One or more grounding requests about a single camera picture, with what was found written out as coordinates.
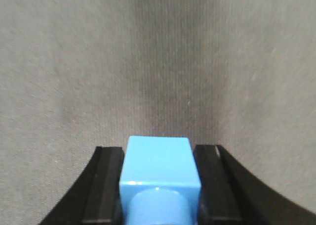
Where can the light blue block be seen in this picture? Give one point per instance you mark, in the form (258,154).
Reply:
(159,182)

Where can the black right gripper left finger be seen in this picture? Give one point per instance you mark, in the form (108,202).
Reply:
(93,199)

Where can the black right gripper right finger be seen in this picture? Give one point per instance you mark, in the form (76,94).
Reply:
(232,195)

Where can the dark grey conveyor belt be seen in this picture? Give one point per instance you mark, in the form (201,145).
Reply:
(77,74)

